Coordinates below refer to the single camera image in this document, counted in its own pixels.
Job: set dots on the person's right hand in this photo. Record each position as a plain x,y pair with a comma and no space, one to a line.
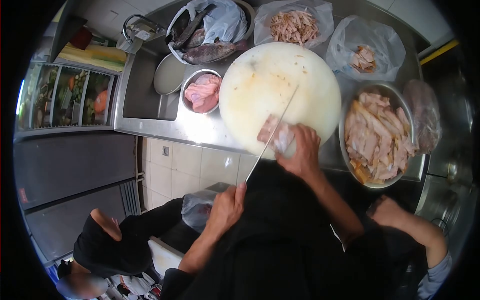
305,155

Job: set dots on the person's left hand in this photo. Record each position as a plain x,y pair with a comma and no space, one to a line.
223,215

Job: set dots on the person's left fingers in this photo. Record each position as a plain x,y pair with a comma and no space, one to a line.
240,190

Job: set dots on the person's right thumb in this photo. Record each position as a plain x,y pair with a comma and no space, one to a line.
283,157

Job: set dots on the person's right fingers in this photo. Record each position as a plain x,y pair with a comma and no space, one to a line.
307,135

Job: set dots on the pink meat piece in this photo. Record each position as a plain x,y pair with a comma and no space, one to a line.
275,135

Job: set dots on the long kitchen knife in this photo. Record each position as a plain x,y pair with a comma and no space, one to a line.
273,129

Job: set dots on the clear plastic bag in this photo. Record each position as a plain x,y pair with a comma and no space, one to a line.
197,210

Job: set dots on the large metal bowl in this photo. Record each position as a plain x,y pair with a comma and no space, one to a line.
347,165

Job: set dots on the round white chopping board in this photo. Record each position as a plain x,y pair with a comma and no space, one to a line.
270,82

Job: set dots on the pile of sliced meat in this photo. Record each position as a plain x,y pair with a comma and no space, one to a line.
375,138

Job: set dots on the person's body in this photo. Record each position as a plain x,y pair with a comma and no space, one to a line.
281,247

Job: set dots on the small heap of meat slices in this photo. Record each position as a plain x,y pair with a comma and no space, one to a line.
363,59

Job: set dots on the white rectangular board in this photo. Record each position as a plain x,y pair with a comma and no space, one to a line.
164,257

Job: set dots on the pale pink raw meat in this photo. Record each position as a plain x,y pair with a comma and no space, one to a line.
203,93

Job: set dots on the pile of meat strips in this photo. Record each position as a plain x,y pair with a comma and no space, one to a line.
293,26

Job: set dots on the clear bag of dark meat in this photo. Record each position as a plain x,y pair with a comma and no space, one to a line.
423,116

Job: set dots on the clear bag with few slices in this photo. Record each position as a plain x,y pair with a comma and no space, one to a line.
382,41

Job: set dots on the small metal bowl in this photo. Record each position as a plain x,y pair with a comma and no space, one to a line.
186,82

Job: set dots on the clear bag with meat strips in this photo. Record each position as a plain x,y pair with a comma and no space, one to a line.
322,15

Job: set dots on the grey fish with reddish tail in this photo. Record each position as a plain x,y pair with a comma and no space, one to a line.
212,53

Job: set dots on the metal basin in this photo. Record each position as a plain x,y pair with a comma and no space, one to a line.
248,13

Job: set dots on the steel sink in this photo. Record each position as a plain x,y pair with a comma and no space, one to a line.
144,90

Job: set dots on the white bag holding fish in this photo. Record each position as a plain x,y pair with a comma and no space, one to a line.
225,22

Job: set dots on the small grey fish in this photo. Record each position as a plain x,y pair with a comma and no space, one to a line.
195,38

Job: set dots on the dark slim fish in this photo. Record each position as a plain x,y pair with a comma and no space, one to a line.
193,26

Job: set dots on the steel fridge cabinet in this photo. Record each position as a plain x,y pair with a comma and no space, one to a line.
75,180

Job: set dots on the metal tap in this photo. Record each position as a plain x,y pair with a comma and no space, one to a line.
137,28

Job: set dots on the glass display fridge with vegetables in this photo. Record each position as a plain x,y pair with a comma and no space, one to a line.
67,97

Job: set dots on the yellow cloth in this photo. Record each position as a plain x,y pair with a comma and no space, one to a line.
93,55

